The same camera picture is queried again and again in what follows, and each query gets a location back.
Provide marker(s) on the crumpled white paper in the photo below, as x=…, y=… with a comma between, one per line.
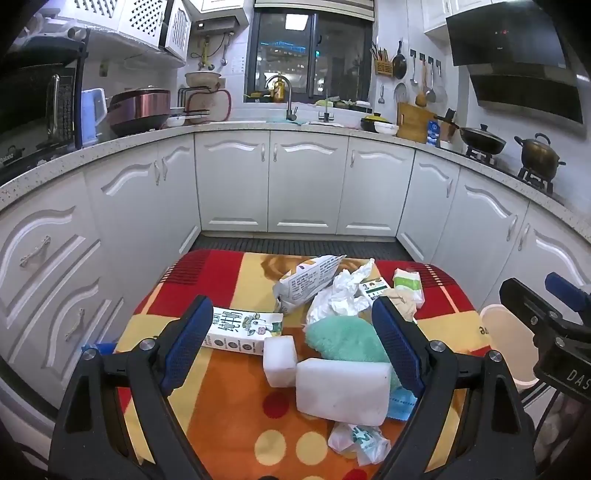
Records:
x=341, y=295

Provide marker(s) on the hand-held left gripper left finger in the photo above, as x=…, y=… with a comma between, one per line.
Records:
x=184, y=350

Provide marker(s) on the small white foam block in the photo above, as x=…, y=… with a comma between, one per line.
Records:
x=279, y=362

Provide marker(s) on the yellow clay pot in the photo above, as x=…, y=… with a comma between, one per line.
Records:
x=374, y=122

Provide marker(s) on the dish rack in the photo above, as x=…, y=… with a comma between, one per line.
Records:
x=207, y=106

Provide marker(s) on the gas stove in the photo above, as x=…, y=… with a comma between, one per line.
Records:
x=531, y=177

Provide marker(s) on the knife block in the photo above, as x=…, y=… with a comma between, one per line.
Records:
x=448, y=129

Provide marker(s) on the dark ribbed floor mat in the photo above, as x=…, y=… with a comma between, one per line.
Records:
x=300, y=242

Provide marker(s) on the white base cabinets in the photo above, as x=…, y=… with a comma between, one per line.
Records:
x=300, y=184

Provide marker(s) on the kitchen faucet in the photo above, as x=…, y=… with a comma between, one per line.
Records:
x=288, y=99

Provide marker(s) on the black countertop oven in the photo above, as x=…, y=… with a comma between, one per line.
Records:
x=32, y=106

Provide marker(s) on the red yellow printed blanket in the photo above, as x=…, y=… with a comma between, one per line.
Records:
x=231, y=415

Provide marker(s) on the white trash bin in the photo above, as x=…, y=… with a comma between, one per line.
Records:
x=512, y=341

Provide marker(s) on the beige crumpled cloth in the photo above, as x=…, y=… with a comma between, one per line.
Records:
x=404, y=304

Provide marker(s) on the black wok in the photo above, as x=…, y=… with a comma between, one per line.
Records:
x=482, y=141

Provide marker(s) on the black range hood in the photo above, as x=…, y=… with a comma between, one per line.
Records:
x=517, y=60

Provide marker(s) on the wooden spatula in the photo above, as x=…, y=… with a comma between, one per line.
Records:
x=420, y=98

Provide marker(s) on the white green milk carton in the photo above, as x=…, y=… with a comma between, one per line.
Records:
x=244, y=330

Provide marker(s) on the teal fuzzy cloth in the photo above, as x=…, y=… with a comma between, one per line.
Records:
x=346, y=339

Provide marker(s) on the speckled kitchen countertop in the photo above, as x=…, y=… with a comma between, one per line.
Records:
x=115, y=147

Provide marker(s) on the white water heater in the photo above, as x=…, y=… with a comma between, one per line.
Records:
x=221, y=25

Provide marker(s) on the blue plastic pitcher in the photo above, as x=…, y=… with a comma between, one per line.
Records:
x=92, y=115

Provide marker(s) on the green white medicine box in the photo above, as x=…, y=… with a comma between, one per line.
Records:
x=373, y=287

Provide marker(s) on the white snack bag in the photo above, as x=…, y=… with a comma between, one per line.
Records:
x=302, y=281

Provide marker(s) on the small white bowl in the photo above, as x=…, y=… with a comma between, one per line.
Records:
x=175, y=121

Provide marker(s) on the green white tissue pack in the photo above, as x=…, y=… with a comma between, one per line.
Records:
x=408, y=284

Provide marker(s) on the cream pot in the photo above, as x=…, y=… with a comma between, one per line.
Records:
x=202, y=78

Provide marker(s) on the dark window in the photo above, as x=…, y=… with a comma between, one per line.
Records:
x=309, y=55

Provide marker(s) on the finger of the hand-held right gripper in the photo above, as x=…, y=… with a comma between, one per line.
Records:
x=526, y=304
x=565, y=288

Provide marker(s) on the light blue carton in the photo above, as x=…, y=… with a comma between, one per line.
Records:
x=400, y=406

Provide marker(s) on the blue plastic item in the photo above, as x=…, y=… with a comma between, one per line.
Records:
x=99, y=348

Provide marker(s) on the large white foam block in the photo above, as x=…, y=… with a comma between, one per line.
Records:
x=341, y=390

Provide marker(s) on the white lattice upper cabinet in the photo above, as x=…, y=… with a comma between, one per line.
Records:
x=138, y=21

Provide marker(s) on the red rice cooker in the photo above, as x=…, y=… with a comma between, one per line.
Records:
x=138, y=108

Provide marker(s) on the metal ladle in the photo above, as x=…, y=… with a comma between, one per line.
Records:
x=413, y=81

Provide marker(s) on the bronze stock pot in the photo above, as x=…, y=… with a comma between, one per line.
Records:
x=540, y=157

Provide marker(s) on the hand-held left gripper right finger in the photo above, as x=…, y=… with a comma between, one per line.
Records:
x=397, y=350

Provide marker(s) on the black hanging pan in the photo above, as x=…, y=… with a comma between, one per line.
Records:
x=400, y=64

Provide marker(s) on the wooden chopstick holder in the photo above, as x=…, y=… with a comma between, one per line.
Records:
x=382, y=67

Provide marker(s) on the blue white box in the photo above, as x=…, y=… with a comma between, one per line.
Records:
x=434, y=134

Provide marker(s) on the wooden cutting board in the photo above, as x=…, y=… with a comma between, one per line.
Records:
x=415, y=122

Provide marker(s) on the crumpled white green wrapper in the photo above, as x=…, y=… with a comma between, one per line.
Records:
x=360, y=443

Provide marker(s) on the yellow bottle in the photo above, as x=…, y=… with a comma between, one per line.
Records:
x=278, y=91

